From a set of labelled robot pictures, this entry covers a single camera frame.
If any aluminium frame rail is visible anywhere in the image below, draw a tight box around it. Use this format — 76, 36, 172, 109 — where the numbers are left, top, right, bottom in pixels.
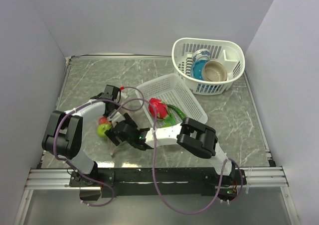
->
14, 167, 301, 225

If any purple cable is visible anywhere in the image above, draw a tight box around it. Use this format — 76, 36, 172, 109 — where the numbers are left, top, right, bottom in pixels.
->
52, 86, 146, 208
112, 98, 245, 215

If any green fake apple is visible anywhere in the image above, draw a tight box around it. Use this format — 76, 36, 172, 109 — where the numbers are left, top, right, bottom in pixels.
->
97, 123, 113, 138

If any green fake leafy vegetable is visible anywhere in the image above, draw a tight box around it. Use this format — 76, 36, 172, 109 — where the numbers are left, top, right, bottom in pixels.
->
167, 105, 186, 119

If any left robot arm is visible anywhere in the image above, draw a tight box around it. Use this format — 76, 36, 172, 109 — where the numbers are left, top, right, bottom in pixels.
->
42, 85, 121, 186

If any white rectangular perforated basket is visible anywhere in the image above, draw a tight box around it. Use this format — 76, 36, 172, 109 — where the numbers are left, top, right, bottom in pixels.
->
136, 73, 208, 124

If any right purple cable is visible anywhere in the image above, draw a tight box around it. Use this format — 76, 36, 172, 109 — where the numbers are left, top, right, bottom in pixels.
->
112, 98, 245, 215

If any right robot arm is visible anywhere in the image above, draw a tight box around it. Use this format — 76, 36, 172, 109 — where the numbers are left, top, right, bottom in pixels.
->
103, 113, 236, 185

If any red fake dragon fruit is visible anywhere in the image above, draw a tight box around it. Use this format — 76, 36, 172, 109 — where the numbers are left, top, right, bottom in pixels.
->
149, 98, 176, 127

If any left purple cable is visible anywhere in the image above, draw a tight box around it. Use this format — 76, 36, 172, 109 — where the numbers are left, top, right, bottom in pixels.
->
52, 86, 146, 208

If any beige ceramic bowl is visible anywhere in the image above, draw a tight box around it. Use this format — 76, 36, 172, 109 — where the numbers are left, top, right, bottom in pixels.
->
202, 61, 227, 82

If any blue white patterned bowl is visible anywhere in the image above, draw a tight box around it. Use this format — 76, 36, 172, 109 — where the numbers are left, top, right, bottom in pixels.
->
192, 48, 210, 62

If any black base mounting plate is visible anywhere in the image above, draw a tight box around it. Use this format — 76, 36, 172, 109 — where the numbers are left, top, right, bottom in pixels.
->
69, 166, 247, 202

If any clear zip top bag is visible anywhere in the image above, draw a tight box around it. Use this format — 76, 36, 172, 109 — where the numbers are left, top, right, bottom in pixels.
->
97, 103, 138, 147

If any red fake mango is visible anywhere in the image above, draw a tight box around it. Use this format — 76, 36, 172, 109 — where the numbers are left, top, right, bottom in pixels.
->
98, 117, 110, 125

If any white oval dish rack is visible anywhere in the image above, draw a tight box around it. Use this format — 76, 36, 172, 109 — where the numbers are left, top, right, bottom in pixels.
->
171, 38, 245, 96

